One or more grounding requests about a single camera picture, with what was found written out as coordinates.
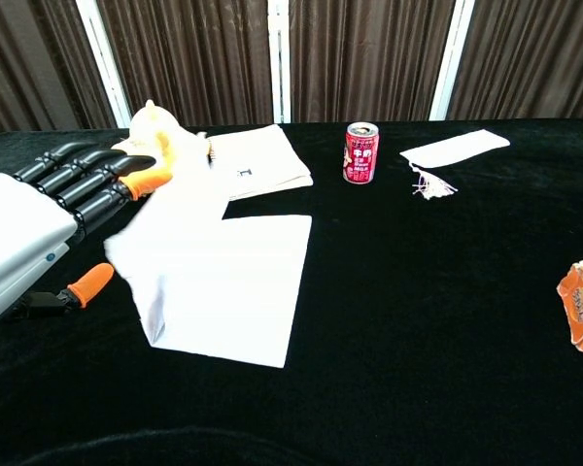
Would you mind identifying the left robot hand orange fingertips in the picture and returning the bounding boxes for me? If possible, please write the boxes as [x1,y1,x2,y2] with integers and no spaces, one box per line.
[0,142,174,329]

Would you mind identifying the white cloth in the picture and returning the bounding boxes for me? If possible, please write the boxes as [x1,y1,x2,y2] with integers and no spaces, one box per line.
[103,145,314,369]

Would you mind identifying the beige spiral notebook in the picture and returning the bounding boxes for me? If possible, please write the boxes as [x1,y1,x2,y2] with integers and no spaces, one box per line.
[206,123,315,202]

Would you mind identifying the yellow plush duck toy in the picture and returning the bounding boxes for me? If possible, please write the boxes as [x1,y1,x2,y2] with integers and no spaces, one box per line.
[111,99,210,169]

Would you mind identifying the brown pleated curtain panel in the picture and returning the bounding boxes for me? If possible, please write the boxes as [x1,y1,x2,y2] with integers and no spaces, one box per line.
[0,0,117,140]
[448,0,583,121]
[289,0,457,123]
[98,0,274,128]

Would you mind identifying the red drink can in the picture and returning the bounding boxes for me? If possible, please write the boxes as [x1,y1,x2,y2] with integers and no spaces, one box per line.
[342,121,381,185]

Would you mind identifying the black velvet tablecloth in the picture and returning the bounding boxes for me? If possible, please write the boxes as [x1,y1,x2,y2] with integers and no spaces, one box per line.
[0,117,583,466]

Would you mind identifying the white case with tassel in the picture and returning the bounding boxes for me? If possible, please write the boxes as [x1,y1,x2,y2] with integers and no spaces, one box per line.
[398,128,512,202]

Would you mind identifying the white screen frame post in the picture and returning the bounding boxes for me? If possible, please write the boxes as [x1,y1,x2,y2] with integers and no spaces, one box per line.
[429,0,476,121]
[267,0,292,124]
[74,0,133,129]

